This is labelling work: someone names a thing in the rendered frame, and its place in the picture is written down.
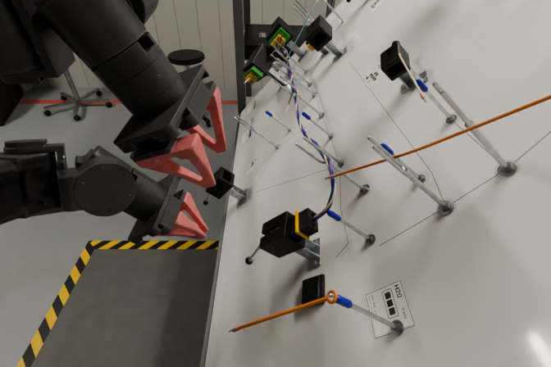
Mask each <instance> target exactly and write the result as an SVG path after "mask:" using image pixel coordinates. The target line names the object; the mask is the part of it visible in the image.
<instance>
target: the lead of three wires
mask: <svg viewBox="0 0 551 367"><path fill-rule="evenodd" d="M323 160H324V161H325V162H326V166H327V169H328V171H329V172H330V175H333V174H335V172H334V170H333V168H332V167H331V164H330V160H328V157H327V156H324V157H323ZM330 183H331V193H330V197H329V200H328V202H327V205H326V207H325V208H324V209H323V210H322V211H321V212H320V213H318V214H317V215H315V216H314V217H313V218H312V220H314V221H313V222H315V221H317V220H319V219H320V218H321V217H322V216H323V215H325V214H326V213H327V211H328V210H329V209H330V208H331V206H332V203H333V200H334V198H335V192H336V185H335V178H333V179H331V180H330Z"/></svg>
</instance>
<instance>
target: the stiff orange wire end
mask: <svg viewBox="0 0 551 367"><path fill-rule="evenodd" d="M329 293H334V299H333V300H332V301H331V300H330V298H329V296H328V295H329ZM337 298H338V294H337V292H336V291H335V290H330V291H329V292H328V293H327V294H326V297H323V298H320V299H317V300H315V301H311V302H308V303H306V304H303V305H301V306H296V307H294V308H291V309H288V310H284V311H281V312H279V313H276V314H273V315H270V316H267V317H265V318H262V319H258V320H255V321H253V322H250V323H247V324H243V325H240V326H236V327H233V328H232V329H231V330H229V332H233V333H234V332H237V331H239V330H240V329H243V328H247V327H250V326H253V325H255V324H260V323H262V322H265V321H268V320H270V319H274V318H277V317H280V316H283V315H287V314H290V313H293V312H295V311H298V310H302V309H305V308H308V307H310V306H314V305H317V304H320V303H322V302H325V301H327V302H328V303H329V304H335V303H336V301H337Z"/></svg>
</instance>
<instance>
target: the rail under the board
mask: <svg viewBox="0 0 551 367"><path fill-rule="evenodd" d="M238 133H239V122H238V123H237V129H236V134H235V144H234V150H233V155H232V161H231V166H230V172H231V173H233V168H234V162H235V151H236V145H237V139H238ZM229 196H230V195H229V194H228V193H226V198H225V208H224V213H223V219H222V224H221V234H220V240H219V245H218V251H217V256H216V266H215V271H214V277H213V282H212V292H211V298H210V303H209V309H208V314H207V324H206V329H205V335H204V340H203V350H202V356H201V361H200V367H205V363H206V357H207V346H208V340H209V334H210V328H211V322H212V312H213V306H214V300H215V294H216V283H217V277H218V271H219V265H220V259H221V249H222V243H223V237H224V231H225V220H226V214H227V208H228V202H229Z"/></svg>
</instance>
